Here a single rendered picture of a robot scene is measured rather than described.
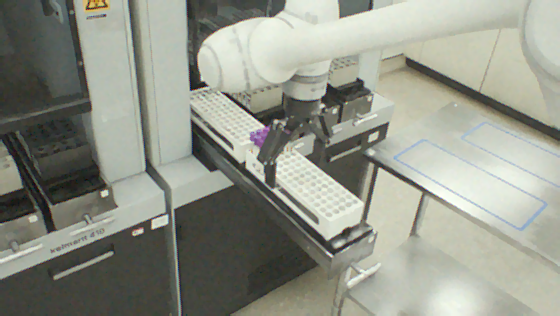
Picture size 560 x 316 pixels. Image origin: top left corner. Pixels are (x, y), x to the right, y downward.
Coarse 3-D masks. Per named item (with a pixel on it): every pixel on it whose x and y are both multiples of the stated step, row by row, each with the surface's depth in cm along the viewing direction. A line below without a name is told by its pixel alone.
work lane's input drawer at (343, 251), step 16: (192, 128) 134; (208, 144) 128; (224, 160) 124; (240, 176) 120; (256, 192) 116; (272, 192) 113; (272, 208) 112; (288, 208) 109; (288, 224) 109; (304, 224) 106; (368, 224) 106; (304, 240) 106; (320, 240) 103; (336, 240) 102; (352, 240) 102; (368, 240) 106; (320, 256) 103; (336, 256) 100; (352, 256) 105; (336, 272) 104; (368, 272) 104
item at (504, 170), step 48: (384, 144) 132; (432, 144) 134; (480, 144) 136; (528, 144) 137; (432, 192) 117; (480, 192) 118; (528, 192) 120; (528, 240) 106; (336, 288) 160; (384, 288) 162; (432, 288) 163; (480, 288) 165
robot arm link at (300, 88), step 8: (328, 72) 97; (288, 80) 96; (296, 80) 95; (304, 80) 94; (312, 80) 94; (320, 80) 95; (288, 88) 97; (296, 88) 96; (304, 88) 95; (312, 88) 96; (320, 88) 97; (296, 96) 97; (304, 96) 96; (312, 96) 97; (320, 96) 98
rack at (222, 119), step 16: (192, 96) 136; (208, 96) 137; (224, 96) 137; (192, 112) 136; (208, 112) 130; (224, 112) 131; (240, 112) 132; (208, 128) 133; (224, 128) 125; (240, 128) 125; (256, 128) 125; (224, 144) 125; (240, 144) 119; (240, 160) 121
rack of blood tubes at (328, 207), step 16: (256, 160) 114; (288, 160) 115; (304, 160) 116; (256, 176) 117; (288, 176) 110; (304, 176) 111; (320, 176) 112; (288, 192) 115; (304, 192) 106; (320, 192) 107; (336, 192) 107; (304, 208) 110; (320, 208) 103; (336, 208) 103; (352, 208) 103; (320, 224) 102; (336, 224) 101; (352, 224) 105
